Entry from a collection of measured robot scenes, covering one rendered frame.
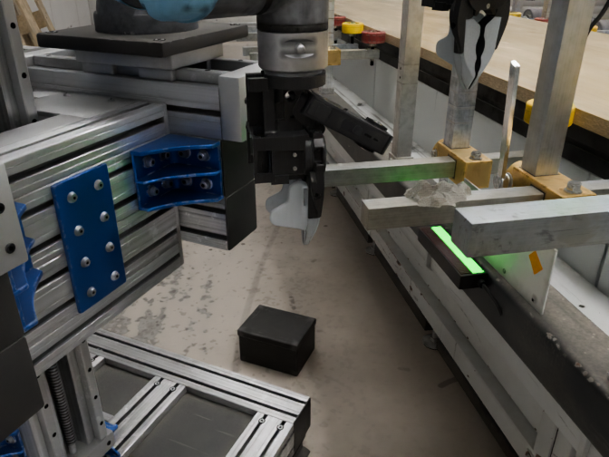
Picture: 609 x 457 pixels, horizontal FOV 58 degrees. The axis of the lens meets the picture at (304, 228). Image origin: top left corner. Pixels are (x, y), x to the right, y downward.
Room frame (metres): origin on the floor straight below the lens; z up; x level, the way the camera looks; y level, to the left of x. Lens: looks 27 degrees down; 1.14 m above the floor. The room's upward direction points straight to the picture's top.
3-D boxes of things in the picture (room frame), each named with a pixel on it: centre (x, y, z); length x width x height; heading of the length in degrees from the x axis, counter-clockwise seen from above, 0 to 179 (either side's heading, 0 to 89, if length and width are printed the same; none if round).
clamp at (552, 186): (0.70, -0.33, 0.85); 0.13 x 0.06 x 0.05; 11
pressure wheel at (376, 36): (1.94, -0.23, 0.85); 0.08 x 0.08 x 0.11
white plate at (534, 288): (0.75, -0.30, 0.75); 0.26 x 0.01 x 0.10; 11
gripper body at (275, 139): (0.61, 0.02, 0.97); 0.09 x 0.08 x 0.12; 101
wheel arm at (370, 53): (1.90, -0.04, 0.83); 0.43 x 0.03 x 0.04; 101
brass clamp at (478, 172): (0.95, -0.28, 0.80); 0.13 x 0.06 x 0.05; 11
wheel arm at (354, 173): (0.92, -0.24, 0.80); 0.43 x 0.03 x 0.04; 101
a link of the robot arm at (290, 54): (0.61, 0.01, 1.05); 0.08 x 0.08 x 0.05
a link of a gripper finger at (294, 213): (0.60, 0.01, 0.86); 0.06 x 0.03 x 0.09; 101
